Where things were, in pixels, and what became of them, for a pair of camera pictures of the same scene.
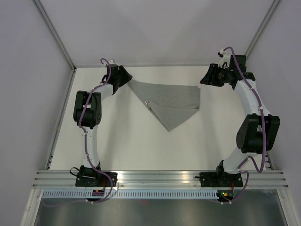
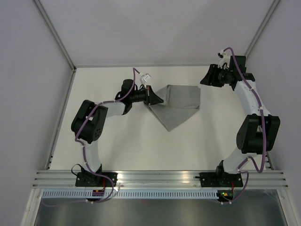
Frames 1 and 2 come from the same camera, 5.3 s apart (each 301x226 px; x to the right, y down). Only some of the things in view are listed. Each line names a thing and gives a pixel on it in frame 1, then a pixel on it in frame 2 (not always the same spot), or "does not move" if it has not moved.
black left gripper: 126,76 -> 151,98
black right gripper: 213,69 does not move
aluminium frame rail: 160,179 does not move
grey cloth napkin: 171,103 does not move
